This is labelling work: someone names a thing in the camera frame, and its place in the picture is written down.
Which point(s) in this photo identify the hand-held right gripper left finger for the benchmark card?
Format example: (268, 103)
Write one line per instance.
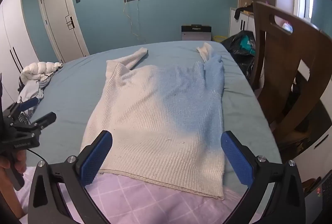
(96, 159)

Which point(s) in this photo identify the black garbage bag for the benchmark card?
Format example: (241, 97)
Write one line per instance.
(238, 57)

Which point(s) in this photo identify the brown wooden chair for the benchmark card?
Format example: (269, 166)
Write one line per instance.
(285, 57)

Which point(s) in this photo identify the light blue bed sheet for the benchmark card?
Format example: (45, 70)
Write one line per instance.
(168, 55)

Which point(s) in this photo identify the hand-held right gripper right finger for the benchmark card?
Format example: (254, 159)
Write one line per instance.
(237, 161)

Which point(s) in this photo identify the pink checked quilt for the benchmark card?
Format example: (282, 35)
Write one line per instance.
(145, 203)

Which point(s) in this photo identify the white door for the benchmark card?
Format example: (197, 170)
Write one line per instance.
(59, 18)

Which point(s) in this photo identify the black cloth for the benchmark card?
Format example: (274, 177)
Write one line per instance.
(242, 9)

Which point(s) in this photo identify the black flat case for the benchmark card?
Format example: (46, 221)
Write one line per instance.
(195, 33)

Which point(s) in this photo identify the white puffy jacket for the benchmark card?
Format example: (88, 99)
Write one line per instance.
(41, 70)

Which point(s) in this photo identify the white low cabinet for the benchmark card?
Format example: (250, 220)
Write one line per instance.
(324, 159)

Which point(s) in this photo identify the white wardrobe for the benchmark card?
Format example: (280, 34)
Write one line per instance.
(15, 39)

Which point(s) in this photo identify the dark electronic device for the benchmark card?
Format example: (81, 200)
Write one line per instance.
(321, 192)

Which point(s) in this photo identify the white drawer cabinet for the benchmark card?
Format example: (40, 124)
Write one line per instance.
(237, 26)

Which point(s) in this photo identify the person's left hand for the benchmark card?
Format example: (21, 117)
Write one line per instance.
(20, 163)

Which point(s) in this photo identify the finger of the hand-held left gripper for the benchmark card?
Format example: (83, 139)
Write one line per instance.
(28, 104)
(46, 120)

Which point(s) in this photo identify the teal packet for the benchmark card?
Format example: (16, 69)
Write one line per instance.
(246, 43)

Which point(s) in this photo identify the white and blue knit sweater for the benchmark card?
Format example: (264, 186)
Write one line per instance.
(155, 109)

